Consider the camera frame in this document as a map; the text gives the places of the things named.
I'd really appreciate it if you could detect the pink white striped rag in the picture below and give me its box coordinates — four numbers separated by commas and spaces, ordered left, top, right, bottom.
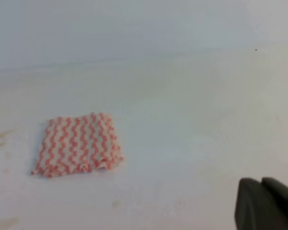
31, 113, 124, 178

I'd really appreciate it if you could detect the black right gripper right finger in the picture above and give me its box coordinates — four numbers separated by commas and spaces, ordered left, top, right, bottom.
261, 177, 288, 218

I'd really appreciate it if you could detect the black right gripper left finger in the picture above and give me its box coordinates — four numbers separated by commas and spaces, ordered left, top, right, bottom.
235, 178, 288, 230

